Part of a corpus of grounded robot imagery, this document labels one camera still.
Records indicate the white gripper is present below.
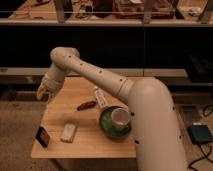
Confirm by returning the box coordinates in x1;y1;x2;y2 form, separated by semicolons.
36;75;62;101

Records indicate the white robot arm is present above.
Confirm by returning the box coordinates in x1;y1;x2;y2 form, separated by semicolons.
37;47;187;171

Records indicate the white eraser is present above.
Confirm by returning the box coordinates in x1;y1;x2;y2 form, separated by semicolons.
60;123;77;143

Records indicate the brown sausage-shaped object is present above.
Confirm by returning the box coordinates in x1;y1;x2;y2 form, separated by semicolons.
77;101;97;111

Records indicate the wooden table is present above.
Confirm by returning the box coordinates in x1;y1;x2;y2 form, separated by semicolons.
31;77;135;159

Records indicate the black and orange box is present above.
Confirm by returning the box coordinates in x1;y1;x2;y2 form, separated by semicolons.
36;127;50;148

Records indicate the green plate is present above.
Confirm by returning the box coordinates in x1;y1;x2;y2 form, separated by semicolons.
99;106;131;139

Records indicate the white cup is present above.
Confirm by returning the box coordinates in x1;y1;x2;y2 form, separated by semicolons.
111;108;130;131

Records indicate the metal shelf rack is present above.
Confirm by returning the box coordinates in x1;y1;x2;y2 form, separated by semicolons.
0;0;213;76

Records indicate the black power box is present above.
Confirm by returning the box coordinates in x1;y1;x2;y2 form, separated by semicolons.
187;125;213;144

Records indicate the black cable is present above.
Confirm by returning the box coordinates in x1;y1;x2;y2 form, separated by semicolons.
187;142;213;171

